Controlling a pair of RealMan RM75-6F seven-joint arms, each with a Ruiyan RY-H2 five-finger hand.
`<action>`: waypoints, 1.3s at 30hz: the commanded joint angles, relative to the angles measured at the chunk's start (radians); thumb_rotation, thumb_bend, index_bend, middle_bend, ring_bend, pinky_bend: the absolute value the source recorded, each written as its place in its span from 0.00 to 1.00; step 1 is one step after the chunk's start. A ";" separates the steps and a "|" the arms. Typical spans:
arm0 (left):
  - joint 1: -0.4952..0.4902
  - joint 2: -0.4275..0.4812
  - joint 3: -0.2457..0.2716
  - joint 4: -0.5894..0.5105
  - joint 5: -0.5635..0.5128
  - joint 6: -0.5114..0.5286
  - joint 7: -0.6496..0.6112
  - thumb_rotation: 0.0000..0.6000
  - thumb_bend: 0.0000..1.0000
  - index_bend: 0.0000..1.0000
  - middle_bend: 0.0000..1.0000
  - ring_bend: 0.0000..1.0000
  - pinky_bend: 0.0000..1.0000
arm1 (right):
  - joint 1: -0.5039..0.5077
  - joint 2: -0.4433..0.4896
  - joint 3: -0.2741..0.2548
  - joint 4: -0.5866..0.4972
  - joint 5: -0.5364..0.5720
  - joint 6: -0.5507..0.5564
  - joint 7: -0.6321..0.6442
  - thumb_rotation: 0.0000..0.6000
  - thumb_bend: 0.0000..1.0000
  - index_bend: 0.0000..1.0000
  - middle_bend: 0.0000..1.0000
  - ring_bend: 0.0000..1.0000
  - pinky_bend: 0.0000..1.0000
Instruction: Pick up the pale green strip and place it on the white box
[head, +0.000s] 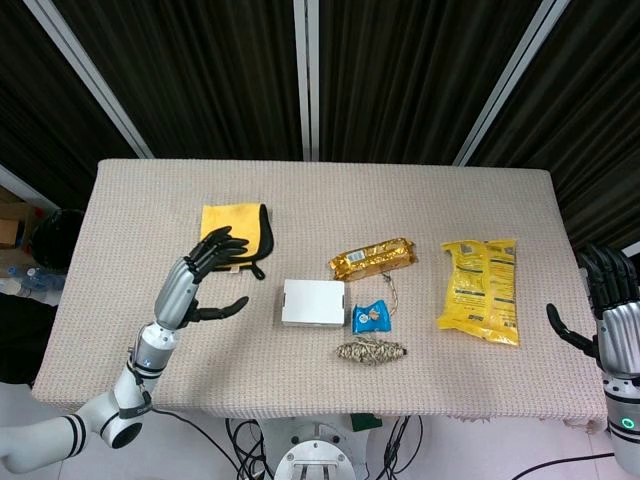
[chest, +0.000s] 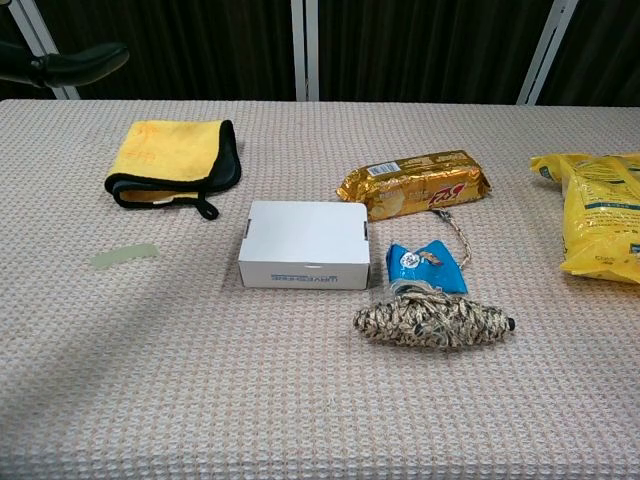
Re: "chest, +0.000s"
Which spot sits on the gold cracker package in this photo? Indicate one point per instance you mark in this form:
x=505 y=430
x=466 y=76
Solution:
x=415 y=185

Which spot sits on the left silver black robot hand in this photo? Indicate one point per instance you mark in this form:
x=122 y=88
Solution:
x=75 y=65

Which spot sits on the yellow snack bag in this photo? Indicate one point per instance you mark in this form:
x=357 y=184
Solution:
x=600 y=225

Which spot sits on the beige waffle tablecloth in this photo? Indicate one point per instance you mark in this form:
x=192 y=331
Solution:
x=200 y=375

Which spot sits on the white frame post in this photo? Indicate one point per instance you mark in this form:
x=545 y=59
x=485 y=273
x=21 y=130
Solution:
x=32 y=25
x=305 y=50
x=545 y=55

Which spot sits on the blue snack packet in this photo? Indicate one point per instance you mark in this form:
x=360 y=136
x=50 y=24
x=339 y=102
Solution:
x=425 y=270

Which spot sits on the pale green strip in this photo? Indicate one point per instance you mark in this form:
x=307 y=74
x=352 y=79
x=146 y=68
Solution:
x=122 y=255

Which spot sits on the yellow cloth with black trim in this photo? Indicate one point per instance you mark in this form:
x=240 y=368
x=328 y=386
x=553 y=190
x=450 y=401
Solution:
x=165 y=150

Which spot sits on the white cardboard box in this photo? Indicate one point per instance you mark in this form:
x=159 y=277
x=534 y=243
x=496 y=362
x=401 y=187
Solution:
x=305 y=235

